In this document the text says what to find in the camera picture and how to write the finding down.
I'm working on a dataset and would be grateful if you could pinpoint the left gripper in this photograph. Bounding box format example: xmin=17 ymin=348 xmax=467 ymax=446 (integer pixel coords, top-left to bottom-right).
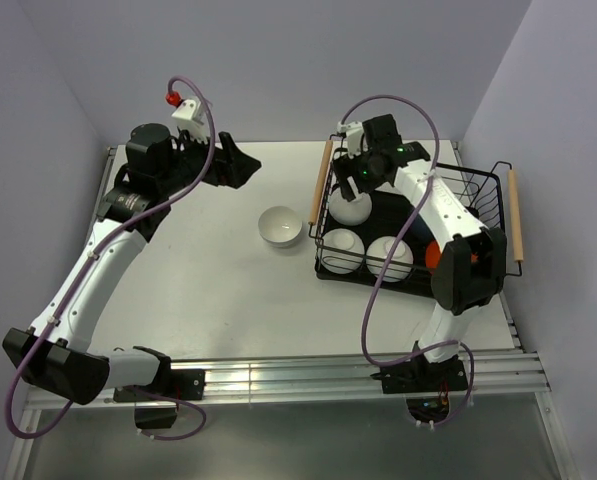
xmin=157 ymin=124 xmax=261 ymax=196

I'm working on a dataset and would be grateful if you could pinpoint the single white bowl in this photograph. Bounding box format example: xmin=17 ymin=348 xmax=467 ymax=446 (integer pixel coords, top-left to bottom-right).
xmin=321 ymin=228 xmax=365 ymax=275

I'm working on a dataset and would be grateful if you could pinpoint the orange bowl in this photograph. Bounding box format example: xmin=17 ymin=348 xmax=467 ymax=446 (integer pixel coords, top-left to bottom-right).
xmin=425 ymin=240 xmax=441 ymax=270

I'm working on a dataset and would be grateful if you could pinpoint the blue ceramic bowl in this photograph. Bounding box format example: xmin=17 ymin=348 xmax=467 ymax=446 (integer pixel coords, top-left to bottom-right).
xmin=410 ymin=217 xmax=433 ymax=242

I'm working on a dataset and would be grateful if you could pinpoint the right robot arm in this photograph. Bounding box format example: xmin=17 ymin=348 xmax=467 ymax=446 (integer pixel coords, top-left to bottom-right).
xmin=332 ymin=114 xmax=507 ymax=390

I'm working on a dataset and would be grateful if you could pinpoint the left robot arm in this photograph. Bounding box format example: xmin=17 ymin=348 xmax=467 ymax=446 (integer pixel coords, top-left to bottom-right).
xmin=2 ymin=123 xmax=262 ymax=405

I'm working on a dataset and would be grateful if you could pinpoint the black wire dish rack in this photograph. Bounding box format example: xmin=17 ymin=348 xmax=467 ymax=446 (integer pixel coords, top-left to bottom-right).
xmin=309 ymin=163 xmax=505 ymax=298

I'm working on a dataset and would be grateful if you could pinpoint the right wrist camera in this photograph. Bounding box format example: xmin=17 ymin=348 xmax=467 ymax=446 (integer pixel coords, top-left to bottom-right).
xmin=336 ymin=121 xmax=364 ymax=157

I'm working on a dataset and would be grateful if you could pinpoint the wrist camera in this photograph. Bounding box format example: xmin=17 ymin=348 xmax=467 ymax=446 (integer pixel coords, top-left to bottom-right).
xmin=165 ymin=91 xmax=210 ymax=144
xmin=336 ymin=121 xmax=364 ymax=157

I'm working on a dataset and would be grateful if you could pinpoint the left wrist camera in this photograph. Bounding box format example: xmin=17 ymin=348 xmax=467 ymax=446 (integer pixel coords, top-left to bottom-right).
xmin=165 ymin=91 xmax=210 ymax=144

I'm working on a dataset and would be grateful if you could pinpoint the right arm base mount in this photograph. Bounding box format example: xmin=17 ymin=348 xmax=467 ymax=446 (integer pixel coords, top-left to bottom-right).
xmin=371 ymin=356 xmax=468 ymax=422

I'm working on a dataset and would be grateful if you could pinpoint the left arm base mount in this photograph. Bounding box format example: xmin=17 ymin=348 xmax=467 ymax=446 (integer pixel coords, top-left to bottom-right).
xmin=113 ymin=369 xmax=205 ymax=430

